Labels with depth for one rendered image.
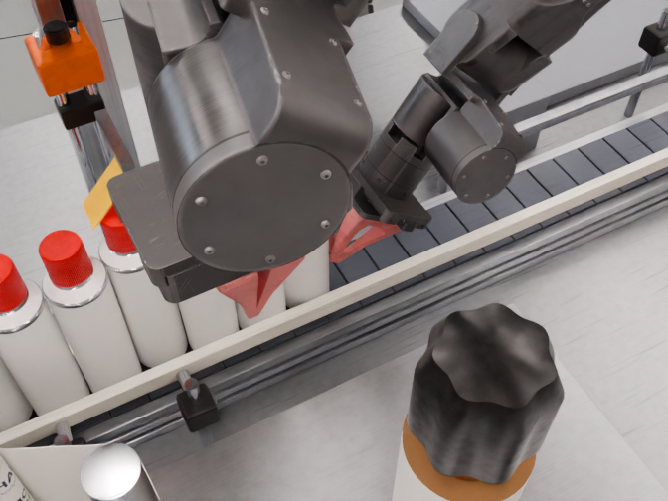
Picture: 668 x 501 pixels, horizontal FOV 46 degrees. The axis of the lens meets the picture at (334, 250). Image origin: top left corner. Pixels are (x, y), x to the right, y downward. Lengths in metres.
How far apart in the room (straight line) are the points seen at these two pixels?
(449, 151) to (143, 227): 0.36
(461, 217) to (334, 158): 0.67
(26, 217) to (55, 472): 0.49
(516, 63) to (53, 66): 0.38
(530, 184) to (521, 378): 0.54
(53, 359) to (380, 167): 0.33
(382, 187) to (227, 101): 0.49
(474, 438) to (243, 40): 0.27
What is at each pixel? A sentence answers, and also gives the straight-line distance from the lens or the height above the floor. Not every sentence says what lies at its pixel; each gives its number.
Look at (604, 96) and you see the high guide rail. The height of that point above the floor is 0.96.
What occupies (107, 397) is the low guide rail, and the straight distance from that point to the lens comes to 0.75.
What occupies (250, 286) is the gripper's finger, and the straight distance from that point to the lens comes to 0.39.
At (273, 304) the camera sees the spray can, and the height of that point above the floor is 0.93.
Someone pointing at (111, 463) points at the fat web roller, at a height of 1.07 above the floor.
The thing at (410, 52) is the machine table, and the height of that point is 0.83.
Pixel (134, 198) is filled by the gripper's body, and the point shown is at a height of 1.28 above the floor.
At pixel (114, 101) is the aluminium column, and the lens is 0.73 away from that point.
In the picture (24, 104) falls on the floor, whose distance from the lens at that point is 2.55.
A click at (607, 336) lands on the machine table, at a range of 0.91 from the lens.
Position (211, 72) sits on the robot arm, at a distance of 0.26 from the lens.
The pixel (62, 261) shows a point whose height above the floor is 1.08.
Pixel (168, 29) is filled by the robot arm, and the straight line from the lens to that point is 0.29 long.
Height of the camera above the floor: 1.55
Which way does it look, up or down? 51 degrees down
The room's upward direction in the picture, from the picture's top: straight up
